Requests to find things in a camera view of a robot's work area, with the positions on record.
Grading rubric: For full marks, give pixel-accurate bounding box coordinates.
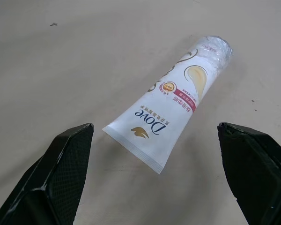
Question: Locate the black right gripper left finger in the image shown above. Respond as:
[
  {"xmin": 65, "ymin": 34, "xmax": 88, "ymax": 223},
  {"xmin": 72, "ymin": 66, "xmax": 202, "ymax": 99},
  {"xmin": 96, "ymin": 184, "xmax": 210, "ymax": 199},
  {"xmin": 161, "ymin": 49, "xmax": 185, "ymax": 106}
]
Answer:
[{"xmin": 0, "ymin": 123, "xmax": 95, "ymax": 225}]

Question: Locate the white Dove cleanser tube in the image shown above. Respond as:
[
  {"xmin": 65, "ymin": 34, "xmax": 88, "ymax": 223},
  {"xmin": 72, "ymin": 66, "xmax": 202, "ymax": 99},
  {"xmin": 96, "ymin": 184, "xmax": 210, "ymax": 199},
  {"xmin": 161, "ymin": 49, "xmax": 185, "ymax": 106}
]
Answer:
[{"xmin": 102, "ymin": 34, "xmax": 234, "ymax": 175}]

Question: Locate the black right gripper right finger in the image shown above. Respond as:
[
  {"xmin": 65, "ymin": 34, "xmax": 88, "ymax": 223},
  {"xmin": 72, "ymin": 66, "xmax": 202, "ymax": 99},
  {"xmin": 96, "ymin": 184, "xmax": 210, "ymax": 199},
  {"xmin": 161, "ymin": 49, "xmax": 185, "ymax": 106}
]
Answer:
[{"xmin": 217, "ymin": 122, "xmax": 281, "ymax": 225}]

